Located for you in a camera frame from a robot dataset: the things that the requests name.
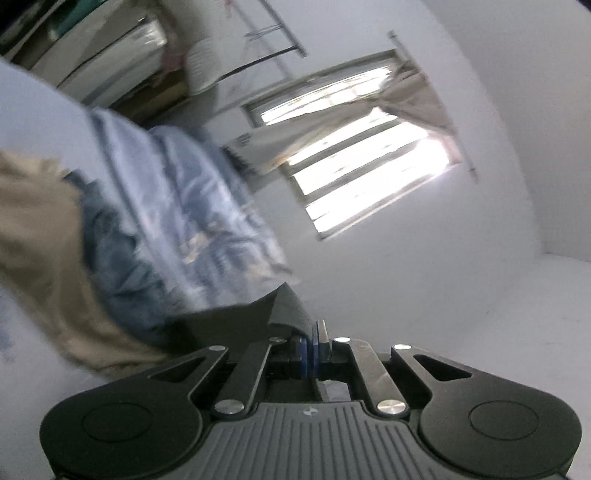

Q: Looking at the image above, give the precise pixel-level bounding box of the teal blue shirt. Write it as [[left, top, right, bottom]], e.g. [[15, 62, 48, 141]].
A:
[[65, 168, 185, 347]]

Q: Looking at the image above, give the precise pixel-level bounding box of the grey sweatshirt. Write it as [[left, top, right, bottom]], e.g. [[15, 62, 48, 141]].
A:
[[171, 281, 320, 365]]

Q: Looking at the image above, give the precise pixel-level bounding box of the light blue printed duvet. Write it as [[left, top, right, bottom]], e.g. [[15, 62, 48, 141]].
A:
[[88, 108, 301, 315]]

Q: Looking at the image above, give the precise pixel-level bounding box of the metal clothes rack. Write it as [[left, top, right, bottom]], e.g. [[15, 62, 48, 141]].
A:
[[222, 0, 308, 88]]

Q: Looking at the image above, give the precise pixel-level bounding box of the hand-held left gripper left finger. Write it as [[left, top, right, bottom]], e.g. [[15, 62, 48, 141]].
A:
[[150, 335, 311, 418]]

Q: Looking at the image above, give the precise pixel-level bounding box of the beige curtain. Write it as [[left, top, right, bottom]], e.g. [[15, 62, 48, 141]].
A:
[[224, 60, 458, 174]]

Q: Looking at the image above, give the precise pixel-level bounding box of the light blue bed sheet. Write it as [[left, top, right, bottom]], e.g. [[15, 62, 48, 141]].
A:
[[0, 58, 114, 480]]

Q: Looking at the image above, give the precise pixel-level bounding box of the window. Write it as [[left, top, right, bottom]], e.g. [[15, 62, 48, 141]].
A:
[[242, 48, 465, 241]]

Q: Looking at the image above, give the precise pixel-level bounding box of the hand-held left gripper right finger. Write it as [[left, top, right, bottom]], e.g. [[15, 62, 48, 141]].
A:
[[311, 320, 474, 418]]

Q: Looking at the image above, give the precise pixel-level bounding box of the beige garment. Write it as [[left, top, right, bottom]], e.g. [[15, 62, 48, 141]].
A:
[[0, 152, 185, 381]]

